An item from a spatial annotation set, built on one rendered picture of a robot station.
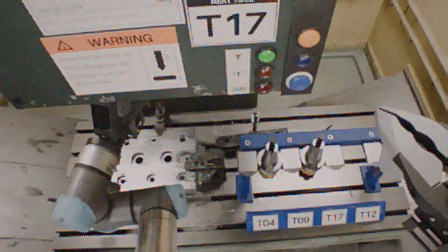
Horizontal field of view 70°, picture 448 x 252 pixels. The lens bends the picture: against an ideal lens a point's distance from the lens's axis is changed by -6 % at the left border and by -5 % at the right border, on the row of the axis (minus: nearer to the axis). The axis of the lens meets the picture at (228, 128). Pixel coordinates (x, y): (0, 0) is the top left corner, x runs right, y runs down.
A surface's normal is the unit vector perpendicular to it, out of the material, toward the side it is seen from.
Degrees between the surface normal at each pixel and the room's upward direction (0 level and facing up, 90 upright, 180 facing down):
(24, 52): 90
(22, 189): 24
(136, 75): 90
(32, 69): 90
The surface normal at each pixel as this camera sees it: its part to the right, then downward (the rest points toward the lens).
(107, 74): 0.06, 0.85
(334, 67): -0.04, -0.52
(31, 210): 0.38, -0.50
